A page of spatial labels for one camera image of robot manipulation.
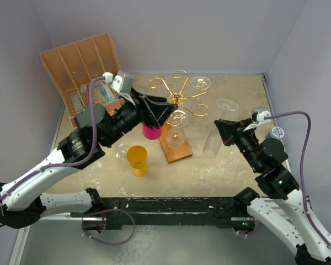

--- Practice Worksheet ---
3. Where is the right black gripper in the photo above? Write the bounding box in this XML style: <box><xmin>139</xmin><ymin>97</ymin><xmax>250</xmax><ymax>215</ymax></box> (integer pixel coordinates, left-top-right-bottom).
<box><xmin>215</xmin><ymin>116</ymin><xmax>261</xmax><ymax>171</ymax></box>

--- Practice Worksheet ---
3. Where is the peach plastic desk organizer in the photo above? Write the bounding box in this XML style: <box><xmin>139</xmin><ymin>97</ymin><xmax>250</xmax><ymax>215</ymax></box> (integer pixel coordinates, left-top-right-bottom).
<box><xmin>40</xmin><ymin>33</ymin><xmax>121</xmax><ymax>129</ymax></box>

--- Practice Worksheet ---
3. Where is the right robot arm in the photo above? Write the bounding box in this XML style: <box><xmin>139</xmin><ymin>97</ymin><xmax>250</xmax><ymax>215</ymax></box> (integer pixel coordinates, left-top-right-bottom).
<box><xmin>214</xmin><ymin>119</ymin><xmax>331</xmax><ymax>264</ymax></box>

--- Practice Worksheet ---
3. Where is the gold wire wine glass rack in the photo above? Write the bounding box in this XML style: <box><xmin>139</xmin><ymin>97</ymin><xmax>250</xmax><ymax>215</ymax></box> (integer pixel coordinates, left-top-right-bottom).
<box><xmin>148</xmin><ymin>70</ymin><xmax>211</xmax><ymax>163</ymax></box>

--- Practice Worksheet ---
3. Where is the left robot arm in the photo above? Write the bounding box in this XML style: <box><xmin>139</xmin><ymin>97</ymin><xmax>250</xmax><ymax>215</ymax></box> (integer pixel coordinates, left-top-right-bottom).
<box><xmin>0</xmin><ymin>89</ymin><xmax>178</xmax><ymax>229</ymax></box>

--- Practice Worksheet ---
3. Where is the blue white tube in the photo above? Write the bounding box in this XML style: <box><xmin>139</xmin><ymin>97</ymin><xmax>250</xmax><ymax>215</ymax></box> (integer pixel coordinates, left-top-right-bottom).
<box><xmin>99</xmin><ymin>85</ymin><xmax>115</xmax><ymax>104</ymax></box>

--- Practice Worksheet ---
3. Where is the yellow plastic wine glass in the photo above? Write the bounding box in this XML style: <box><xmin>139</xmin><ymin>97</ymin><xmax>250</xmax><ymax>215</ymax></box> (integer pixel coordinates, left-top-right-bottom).
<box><xmin>126</xmin><ymin>145</ymin><xmax>148</xmax><ymax>177</ymax></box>

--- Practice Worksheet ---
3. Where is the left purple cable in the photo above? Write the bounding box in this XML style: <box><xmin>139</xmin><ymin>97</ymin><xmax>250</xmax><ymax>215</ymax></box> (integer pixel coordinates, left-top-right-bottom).
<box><xmin>0</xmin><ymin>76</ymin><xmax>108</xmax><ymax>230</ymax></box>

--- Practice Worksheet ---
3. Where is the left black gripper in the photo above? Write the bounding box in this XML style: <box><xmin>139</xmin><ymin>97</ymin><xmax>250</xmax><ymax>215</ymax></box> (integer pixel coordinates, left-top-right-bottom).
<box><xmin>100</xmin><ymin>87</ymin><xmax>177</xmax><ymax>147</ymax></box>

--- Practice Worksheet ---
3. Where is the clear wine glass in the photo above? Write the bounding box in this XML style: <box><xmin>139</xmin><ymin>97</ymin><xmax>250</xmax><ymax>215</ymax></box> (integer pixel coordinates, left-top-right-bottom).
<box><xmin>114</xmin><ymin>144</ymin><xmax>126</xmax><ymax>158</ymax></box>
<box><xmin>167</xmin><ymin>110</ymin><xmax>189</xmax><ymax>149</ymax></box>
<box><xmin>202</xmin><ymin>98</ymin><xmax>239</xmax><ymax>159</ymax></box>

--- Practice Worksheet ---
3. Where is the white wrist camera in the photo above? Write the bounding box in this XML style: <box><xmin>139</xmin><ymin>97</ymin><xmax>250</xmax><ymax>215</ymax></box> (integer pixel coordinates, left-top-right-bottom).
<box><xmin>243</xmin><ymin>107</ymin><xmax>271</xmax><ymax>131</ymax></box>
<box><xmin>102</xmin><ymin>71</ymin><xmax>136</xmax><ymax>105</ymax></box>

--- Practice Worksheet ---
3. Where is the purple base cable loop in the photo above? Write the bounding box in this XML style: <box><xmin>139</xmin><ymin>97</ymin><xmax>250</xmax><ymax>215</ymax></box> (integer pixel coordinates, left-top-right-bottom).
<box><xmin>81</xmin><ymin>208</ymin><xmax>136</xmax><ymax>246</ymax></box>

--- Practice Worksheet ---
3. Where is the pink plastic wine glass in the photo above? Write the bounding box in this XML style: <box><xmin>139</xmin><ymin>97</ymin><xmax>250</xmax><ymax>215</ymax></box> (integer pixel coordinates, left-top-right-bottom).
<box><xmin>142</xmin><ymin>124</ymin><xmax>162</xmax><ymax>140</ymax></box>

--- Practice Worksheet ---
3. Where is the clear champagne flute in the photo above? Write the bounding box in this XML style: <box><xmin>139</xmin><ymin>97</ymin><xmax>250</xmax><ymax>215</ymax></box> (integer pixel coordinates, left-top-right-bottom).
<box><xmin>189</xmin><ymin>76</ymin><xmax>211</xmax><ymax>117</ymax></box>

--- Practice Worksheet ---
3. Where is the small blue white jar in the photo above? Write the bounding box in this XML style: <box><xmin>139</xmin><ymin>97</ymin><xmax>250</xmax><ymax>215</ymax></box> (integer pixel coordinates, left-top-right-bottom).
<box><xmin>265</xmin><ymin>126</ymin><xmax>285</xmax><ymax>140</ymax></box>

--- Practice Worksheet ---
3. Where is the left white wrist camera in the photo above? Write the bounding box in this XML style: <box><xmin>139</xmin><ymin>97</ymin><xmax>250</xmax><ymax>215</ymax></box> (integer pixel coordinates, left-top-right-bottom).
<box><xmin>102</xmin><ymin>71</ymin><xmax>136</xmax><ymax>105</ymax></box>

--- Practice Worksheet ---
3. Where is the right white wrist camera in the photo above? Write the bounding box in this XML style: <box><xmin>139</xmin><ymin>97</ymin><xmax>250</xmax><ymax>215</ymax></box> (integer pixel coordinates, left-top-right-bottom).
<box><xmin>243</xmin><ymin>107</ymin><xmax>271</xmax><ymax>131</ymax></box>

